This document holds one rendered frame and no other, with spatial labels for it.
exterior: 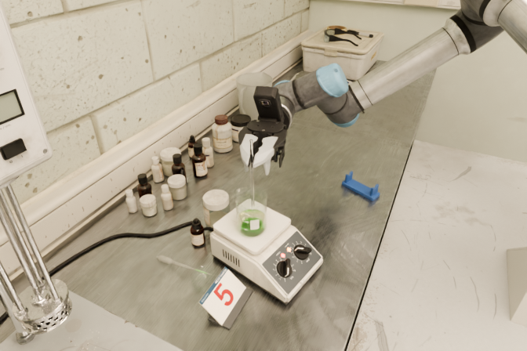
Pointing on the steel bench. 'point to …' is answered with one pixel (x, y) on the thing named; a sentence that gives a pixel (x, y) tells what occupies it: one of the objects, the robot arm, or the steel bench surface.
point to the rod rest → (361, 187)
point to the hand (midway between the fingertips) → (252, 158)
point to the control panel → (299, 269)
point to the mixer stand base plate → (91, 333)
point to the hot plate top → (227, 225)
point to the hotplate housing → (249, 267)
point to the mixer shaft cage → (57, 292)
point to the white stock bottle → (222, 134)
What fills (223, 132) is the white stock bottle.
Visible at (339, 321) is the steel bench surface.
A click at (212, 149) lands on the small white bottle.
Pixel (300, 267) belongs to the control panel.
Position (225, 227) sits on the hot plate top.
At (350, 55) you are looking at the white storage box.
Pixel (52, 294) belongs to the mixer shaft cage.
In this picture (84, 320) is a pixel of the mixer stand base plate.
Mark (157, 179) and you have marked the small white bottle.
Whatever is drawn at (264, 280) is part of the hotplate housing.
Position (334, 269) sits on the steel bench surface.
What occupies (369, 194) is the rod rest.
